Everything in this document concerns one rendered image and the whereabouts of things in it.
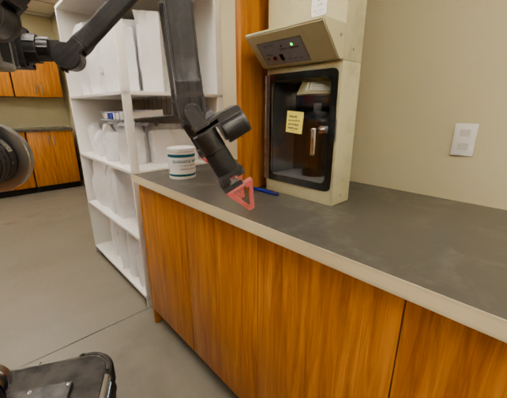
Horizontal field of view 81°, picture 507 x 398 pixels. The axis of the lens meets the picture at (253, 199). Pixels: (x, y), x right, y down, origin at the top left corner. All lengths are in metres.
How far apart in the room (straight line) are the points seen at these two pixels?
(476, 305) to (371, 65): 1.06
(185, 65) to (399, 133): 0.98
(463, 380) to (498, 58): 0.98
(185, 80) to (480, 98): 1.01
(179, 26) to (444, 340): 0.81
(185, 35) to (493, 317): 0.75
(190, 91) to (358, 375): 0.80
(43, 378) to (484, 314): 1.49
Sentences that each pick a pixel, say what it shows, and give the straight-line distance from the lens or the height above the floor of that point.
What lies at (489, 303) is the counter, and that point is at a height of 0.94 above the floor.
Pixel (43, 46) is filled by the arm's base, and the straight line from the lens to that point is 1.22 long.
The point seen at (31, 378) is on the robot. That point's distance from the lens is 1.64.
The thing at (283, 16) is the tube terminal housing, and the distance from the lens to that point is 1.20.
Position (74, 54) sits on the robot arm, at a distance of 1.18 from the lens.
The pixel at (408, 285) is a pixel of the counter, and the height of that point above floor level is 0.93.
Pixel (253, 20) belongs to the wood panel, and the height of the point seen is 1.58.
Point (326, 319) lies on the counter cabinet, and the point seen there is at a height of 0.72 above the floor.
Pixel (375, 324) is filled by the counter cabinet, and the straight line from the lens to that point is 0.80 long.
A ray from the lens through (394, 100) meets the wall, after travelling 1.41.
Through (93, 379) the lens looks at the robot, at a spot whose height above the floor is 0.24.
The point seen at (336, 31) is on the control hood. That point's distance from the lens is 1.00.
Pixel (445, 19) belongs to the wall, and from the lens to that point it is 1.39.
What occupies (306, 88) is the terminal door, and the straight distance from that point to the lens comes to 1.08.
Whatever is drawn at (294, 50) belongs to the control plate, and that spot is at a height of 1.45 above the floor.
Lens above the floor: 1.27
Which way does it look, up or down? 17 degrees down
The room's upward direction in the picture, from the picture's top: straight up
